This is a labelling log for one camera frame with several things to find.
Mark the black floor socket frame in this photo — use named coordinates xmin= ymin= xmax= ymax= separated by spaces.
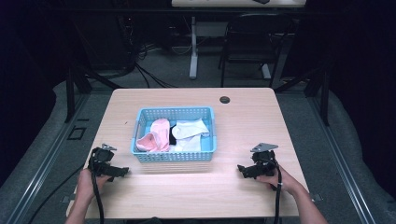
xmin=66 ymin=125 xmax=88 ymax=141

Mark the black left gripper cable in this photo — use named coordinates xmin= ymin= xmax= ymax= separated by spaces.
xmin=90 ymin=161 xmax=106 ymax=224

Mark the person's right hand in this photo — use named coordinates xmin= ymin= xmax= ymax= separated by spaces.
xmin=255 ymin=165 xmax=303 ymax=196

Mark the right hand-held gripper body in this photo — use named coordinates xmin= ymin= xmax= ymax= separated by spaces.
xmin=249 ymin=142 xmax=279 ymax=177

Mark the black metal stand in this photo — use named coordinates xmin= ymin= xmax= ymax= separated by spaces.
xmin=64 ymin=55 xmax=122 ymax=124
xmin=274 ymin=62 xmax=332 ymax=127

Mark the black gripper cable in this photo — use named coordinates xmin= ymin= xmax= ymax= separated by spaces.
xmin=90 ymin=161 xmax=106 ymax=224
xmin=270 ymin=157 xmax=284 ymax=224

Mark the black sock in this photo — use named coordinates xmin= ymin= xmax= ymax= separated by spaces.
xmin=168 ymin=123 xmax=177 ymax=147

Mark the black chair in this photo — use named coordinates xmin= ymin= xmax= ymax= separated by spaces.
xmin=218 ymin=11 xmax=295 ymax=90

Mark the pink sock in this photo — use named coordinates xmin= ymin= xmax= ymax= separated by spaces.
xmin=149 ymin=118 xmax=172 ymax=153
xmin=135 ymin=132 xmax=161 ymax=153

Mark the person's left hand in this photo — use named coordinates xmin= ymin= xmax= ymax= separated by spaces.
xmin=75 ymin=167 xmax=114 ymax=203

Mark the blue plastic basket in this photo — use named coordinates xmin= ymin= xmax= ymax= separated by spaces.
xmin=130 ymin=105 xmax=218 ymax=163

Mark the bundle of floor cables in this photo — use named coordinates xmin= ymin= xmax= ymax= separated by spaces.
xmin=134 ymin=43 xmax=179 ymax=90

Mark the black floor cable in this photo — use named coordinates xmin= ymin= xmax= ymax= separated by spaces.
xmin=27 ymin=162 xmax=90 ymax=224

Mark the white sock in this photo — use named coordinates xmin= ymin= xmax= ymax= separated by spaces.
xmin=171 ymin=118 xmax=210 ymax=140
xmin=171 ymin=133 xmax=204 ymax=153

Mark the white desk leg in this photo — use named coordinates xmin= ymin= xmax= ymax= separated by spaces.
xmin=189 ymin=16 xmax=199 ymax=80

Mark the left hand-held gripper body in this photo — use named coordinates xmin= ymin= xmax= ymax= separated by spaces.
xmin=88 ymin=143 xmax=118 ymax=177

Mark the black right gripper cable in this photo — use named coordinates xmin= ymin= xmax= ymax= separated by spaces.
xmin=270 ymin=157 xmax=284 ymax=224

